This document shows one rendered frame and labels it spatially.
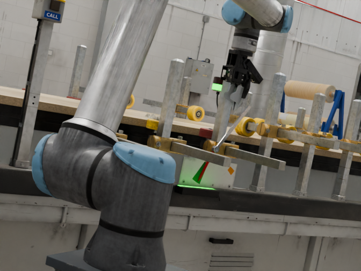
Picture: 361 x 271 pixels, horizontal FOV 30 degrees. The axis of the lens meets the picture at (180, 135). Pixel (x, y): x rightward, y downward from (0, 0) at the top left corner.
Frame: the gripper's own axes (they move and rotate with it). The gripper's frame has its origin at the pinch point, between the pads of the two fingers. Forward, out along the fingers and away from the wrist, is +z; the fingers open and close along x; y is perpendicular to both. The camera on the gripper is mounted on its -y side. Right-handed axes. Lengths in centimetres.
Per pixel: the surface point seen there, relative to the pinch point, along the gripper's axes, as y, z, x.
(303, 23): -705, -173, -666
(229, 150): -3.7, 16.1, -2.9
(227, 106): -1.1, 0.4, -6.1
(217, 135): 0.6, 11.6, -6.2
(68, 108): 55, 12, -22
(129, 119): 29.6, 11.7, -22.0
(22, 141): 76, 23, -6
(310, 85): -556, -55, -482
